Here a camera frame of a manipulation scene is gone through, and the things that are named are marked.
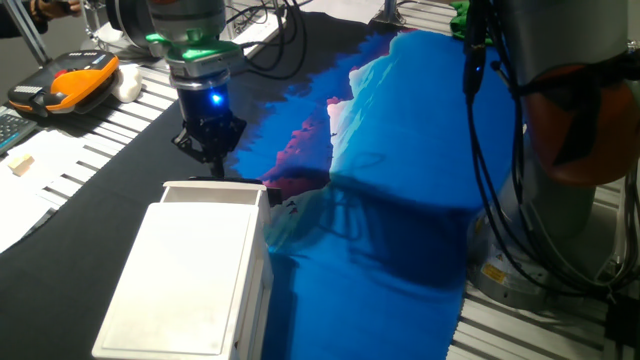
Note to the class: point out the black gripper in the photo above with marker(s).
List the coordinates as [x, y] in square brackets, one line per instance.
[210, 120]

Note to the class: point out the dark sleeved forearm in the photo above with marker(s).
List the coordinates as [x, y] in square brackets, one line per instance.
[15, 27]

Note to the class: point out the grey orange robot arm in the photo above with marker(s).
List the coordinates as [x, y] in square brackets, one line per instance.
[565, 40]

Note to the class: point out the white drawer cabinet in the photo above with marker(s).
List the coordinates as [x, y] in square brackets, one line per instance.
[185, 280]

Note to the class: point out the person hand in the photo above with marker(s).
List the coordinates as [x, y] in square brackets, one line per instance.
[55, 7]

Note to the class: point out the white lumpy object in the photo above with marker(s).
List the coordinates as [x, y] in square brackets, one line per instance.
[127, 82]

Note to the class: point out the white power strip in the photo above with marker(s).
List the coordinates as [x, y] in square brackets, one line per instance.
[267, 31]

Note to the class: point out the orange black teach pendant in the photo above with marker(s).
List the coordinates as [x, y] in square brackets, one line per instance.
[75, 85]

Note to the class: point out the black round spool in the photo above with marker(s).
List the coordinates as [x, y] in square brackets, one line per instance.
[127, 20]

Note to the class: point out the white paper sheets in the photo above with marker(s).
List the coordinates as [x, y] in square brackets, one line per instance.
[30, 200]

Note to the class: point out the printed landscape table mat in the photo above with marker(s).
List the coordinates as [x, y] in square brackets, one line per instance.
[390, 125]

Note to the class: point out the small pale wooden block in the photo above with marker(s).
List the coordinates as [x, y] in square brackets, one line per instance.
[21, 164]

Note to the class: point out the black computer keyboard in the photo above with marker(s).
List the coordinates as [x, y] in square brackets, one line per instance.
[12, 130]

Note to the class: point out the white printed paper sheet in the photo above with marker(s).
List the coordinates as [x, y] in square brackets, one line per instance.
[340, 9]

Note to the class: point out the green cloth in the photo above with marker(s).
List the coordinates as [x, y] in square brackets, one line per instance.
[460, 22]

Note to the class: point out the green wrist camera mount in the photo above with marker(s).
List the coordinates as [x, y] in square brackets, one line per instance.
[210, 50]

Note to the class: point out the aluminium frame bar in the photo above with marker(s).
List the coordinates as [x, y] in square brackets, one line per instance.
[37, 47]

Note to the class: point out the aluminium frame post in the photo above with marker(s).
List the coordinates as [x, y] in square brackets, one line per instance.
[387, 12]

